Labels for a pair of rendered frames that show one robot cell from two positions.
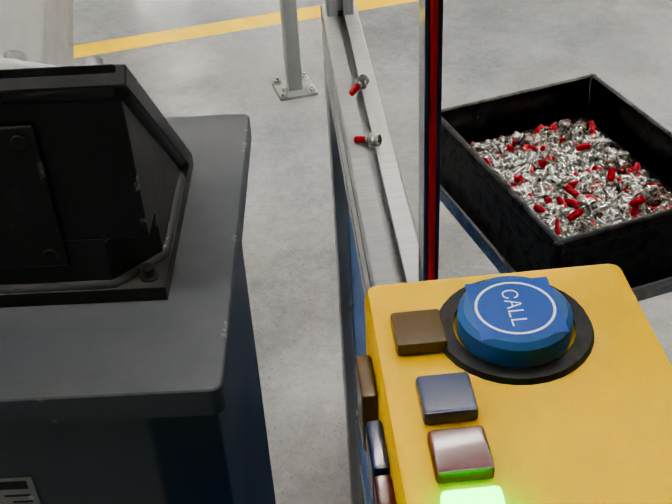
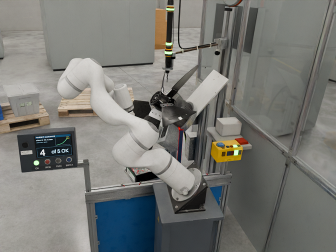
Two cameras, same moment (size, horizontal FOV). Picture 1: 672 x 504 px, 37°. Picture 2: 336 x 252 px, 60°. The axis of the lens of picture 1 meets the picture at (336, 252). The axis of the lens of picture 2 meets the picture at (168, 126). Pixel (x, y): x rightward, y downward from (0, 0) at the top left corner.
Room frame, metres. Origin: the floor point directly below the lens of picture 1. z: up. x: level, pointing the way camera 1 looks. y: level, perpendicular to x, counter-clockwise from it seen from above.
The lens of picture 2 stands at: (0.92, 1.35, 1.91)
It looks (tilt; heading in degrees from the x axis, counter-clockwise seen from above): 26 degrees down; 257
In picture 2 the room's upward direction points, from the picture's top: 3 degrees clockwise
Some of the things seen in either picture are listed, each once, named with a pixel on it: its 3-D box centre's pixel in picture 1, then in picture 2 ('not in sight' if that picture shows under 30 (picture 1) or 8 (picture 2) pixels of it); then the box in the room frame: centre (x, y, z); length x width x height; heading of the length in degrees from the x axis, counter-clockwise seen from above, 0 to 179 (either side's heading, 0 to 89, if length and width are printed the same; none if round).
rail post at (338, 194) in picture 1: (355, 327); (93, 249); (1.04, -0.02, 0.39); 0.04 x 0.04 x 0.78; 3
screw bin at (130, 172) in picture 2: (574, 183); (145, 169); (0.69, -0.20, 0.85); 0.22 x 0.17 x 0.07; 19
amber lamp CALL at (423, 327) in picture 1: (418, 332); not in sight; (0.26, -0.03, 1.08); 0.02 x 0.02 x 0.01; 3
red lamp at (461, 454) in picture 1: (460, 454); not in sight; (0.20, -0.03, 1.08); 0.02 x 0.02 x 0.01; 3
